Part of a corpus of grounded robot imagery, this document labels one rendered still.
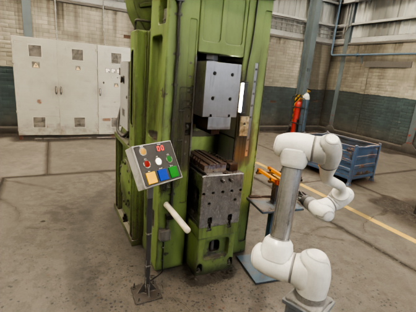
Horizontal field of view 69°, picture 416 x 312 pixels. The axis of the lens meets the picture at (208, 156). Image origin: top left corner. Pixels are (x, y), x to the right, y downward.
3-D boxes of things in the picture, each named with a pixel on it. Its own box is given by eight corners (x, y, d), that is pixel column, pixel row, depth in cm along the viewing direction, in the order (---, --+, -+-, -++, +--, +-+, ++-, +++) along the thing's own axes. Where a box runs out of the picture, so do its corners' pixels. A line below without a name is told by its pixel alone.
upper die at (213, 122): (229, 129, 239) (231, 117, 237) (207, 129, 230) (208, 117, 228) (206, 120, 275) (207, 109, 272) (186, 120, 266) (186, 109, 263)
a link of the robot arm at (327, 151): (342, 155, 156) (314, 150, 161) (347, 129, 143) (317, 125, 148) (338, 174, 149) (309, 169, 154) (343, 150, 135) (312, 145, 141)
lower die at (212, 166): (225, 171, 248) (226, 161, 246) (203, 173, 239) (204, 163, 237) (203, 158, 284) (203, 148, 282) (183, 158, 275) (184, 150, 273)
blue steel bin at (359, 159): (374, 181, 565) (383, 143, 546) (348, 186, 523) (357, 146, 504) (321, 162, 662) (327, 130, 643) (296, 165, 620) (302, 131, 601)
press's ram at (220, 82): (245, 117, 243) (251, 65, 232) (202, 117, 225) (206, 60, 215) (220, 109, 279) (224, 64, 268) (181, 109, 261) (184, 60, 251)
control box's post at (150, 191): (150, 293, 235) (154, 160, 207) (145, 294, 233) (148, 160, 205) (148, 290, 238) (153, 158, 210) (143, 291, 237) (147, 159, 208)
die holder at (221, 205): (238, 221, 262) (244, 173, 250) (199, 228, 244) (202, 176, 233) (209, 197, 309) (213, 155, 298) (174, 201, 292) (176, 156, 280)
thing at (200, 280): (248, 280, 260) (248, 278, 260) (186, 298, 234) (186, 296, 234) (225, 255, 294) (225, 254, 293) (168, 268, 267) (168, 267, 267)
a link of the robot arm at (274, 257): (288, 289, 149) (245, 274, 157) (292, 277, 164) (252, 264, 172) (317, 134, 143) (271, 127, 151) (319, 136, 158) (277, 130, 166)
